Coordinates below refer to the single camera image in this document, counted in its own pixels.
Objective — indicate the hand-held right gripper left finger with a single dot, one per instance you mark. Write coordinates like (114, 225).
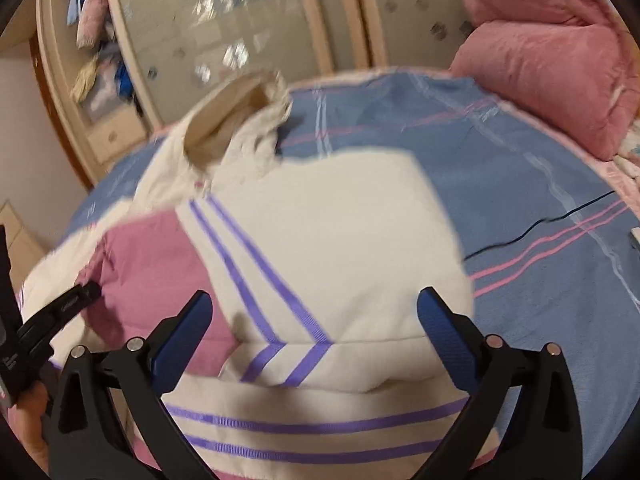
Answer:
(186, 327)

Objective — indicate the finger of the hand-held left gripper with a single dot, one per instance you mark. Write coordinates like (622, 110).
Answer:
(62, 306)

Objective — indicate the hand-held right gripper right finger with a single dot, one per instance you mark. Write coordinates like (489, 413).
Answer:
(445, 335)

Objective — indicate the white pink hooded puffer jacket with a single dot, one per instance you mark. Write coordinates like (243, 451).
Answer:
(325, 235)

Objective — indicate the blue clothes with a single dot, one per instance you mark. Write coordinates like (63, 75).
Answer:
(122, 77)

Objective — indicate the person's left hand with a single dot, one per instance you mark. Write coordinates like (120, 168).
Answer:
(27, 425)

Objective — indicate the blue striped bed sheet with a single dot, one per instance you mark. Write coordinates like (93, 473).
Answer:
(500, 170)

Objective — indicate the translucent storage box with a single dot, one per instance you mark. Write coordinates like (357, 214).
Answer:
(102, 102)

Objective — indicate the yellow cloth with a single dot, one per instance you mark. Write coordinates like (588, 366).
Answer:
(85, 80)

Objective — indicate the light floral cloth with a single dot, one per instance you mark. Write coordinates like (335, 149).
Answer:
(627, 160)

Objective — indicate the pink quilt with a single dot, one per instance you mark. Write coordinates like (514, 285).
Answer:
(540, 60)

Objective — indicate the pink padded garment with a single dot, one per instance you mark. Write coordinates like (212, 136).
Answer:
(92, 15)

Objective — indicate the cream wardrobe with glass doors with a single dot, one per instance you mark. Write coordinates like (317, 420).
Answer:
(225, 10)

